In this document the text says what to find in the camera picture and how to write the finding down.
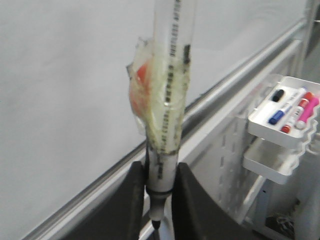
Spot white storage tray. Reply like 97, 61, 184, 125
242, 138, 306, 185
248, 76, 320, 149

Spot white black whiteboard marker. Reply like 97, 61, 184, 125
146, 0, 197, 230

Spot black capped marker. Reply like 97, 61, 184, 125
260, 89, 285, 116

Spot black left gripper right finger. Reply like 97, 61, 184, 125
171, 162, 250, 240

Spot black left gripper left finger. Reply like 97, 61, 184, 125
63, 161, 145, 240

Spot red round magnet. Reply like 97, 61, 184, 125
129, 60, 151, 118

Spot pink highlighter marker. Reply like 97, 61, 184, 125
295, 96, 320, 130

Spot red capped marker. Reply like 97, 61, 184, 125
280, 92, 314, 134

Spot white whiteboard with aluminium tray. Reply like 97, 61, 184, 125
0, 0, 311, 240

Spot blue capped marker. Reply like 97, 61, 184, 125
268, 87, 307, 125

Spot white lower storage tray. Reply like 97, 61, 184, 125
242, 138, 306, 185

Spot white upper storage tray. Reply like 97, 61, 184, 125
248, 76, 320, 149

